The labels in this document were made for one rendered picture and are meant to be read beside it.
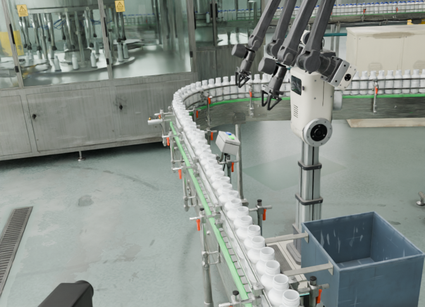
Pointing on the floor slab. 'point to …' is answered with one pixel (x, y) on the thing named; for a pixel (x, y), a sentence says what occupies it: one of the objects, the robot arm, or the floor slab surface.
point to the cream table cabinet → (386, 59)
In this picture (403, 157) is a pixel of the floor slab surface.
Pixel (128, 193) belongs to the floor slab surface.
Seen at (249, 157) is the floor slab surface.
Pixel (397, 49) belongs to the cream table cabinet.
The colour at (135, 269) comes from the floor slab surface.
